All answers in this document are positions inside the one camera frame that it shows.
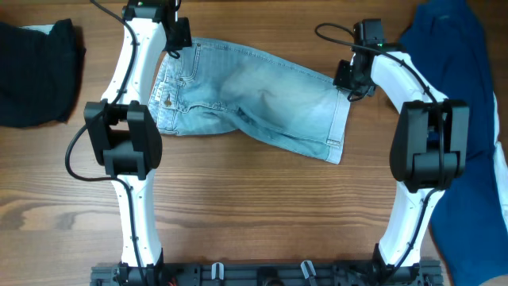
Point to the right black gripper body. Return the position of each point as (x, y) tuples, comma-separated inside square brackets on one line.
[(347, 79)]

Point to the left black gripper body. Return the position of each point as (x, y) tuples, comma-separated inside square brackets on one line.
[(182, 37)]

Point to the light blue denim shorts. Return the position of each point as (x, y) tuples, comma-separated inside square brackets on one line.
[(218, 87)]

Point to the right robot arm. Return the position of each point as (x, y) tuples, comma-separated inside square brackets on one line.
[(428, 150)]

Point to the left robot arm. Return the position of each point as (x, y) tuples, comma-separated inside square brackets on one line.
[(127, 143)]

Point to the dark blue garment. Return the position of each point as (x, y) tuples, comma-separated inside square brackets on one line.
[(447, 44)]

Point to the white cloth under black garment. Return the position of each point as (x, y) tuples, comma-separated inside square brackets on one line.
[(46, 29)]

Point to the black folded garment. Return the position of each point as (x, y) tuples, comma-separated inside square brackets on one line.
[(40, 74)]

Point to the white garment at right edge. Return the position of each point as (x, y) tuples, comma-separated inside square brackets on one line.
[(500, 165)]

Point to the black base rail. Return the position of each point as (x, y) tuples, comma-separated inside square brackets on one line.
[(303, 273)]

